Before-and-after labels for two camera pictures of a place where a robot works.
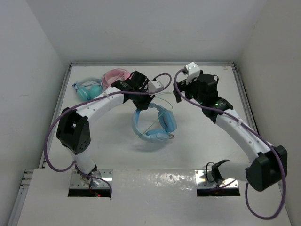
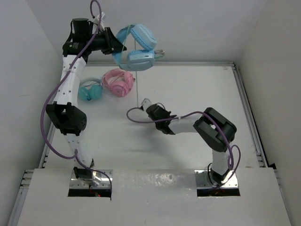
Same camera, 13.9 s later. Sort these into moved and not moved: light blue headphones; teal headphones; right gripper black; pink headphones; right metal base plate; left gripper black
Moved: right gripper black; light blue headphones; left gripper black
Not moved: teal headphones; pink headphones; right metal base plate
